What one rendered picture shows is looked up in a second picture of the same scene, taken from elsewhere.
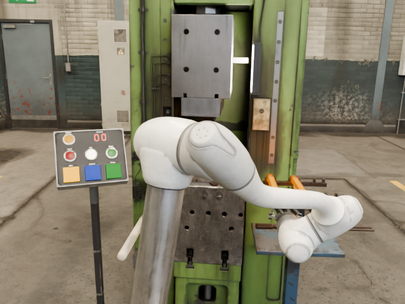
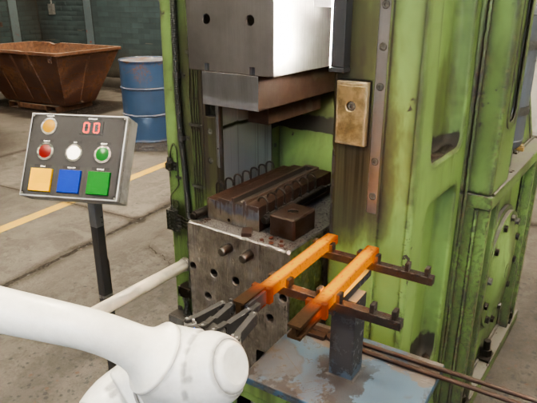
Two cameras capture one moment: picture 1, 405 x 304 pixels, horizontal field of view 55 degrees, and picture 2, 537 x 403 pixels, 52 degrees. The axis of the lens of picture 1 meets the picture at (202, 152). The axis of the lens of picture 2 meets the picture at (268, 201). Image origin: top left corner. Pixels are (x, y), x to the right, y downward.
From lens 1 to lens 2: 1.09 m
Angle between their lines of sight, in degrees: 29
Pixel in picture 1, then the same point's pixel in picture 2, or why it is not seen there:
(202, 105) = (231, 86)
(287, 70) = (407, 23)
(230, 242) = (268, 341)
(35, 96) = not seen: hidden behind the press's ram
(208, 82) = (238, 44)
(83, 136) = (69, 124)
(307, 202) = (36, 333)
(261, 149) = (353, 183)
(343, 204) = (179, 355)
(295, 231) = (108, 379)
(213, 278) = (247, 390)
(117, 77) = not seen: hidden behind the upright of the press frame
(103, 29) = not seen: outside the picture
